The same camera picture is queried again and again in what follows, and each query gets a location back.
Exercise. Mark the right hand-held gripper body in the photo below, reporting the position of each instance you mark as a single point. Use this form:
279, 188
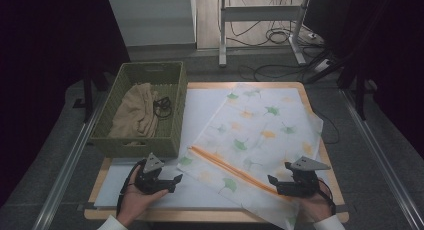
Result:
303, 185

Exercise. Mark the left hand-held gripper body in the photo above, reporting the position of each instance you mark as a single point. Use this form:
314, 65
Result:
150, 181

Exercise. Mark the leaf print laundry bag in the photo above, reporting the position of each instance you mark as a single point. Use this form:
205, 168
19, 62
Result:
256, 133

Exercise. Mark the beige garment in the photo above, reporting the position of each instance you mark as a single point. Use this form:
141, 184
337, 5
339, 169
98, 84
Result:
135, 113

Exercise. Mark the green woven basket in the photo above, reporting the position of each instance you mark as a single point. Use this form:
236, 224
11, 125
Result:
110, 123

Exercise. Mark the person's right hand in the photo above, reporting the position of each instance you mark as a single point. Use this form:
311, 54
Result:
316, 205

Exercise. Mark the person's left hand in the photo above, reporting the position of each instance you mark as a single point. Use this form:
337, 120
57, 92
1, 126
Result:
133, 203

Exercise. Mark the black tape strip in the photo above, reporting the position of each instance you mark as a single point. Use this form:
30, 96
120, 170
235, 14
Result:
86, 207
343, 208

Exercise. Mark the wooden board work surface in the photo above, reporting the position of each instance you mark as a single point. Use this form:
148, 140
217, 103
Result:
200, 106

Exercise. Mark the black stand leg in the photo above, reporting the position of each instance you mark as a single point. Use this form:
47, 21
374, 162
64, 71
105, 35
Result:
88, 96
359, 96

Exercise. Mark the white power strip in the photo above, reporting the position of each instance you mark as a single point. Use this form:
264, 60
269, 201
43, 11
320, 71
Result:
321, 65

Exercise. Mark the dark curtain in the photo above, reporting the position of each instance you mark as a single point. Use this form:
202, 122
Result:
393, 56
40, 73

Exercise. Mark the white cabinet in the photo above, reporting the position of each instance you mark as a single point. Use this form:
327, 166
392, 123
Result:
153, 20

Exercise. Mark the aluminium floor rail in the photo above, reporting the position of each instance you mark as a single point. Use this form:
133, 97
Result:
63, 176
383, 163

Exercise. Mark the white metal desk frame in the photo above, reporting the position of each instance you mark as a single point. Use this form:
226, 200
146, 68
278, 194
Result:
260, 13

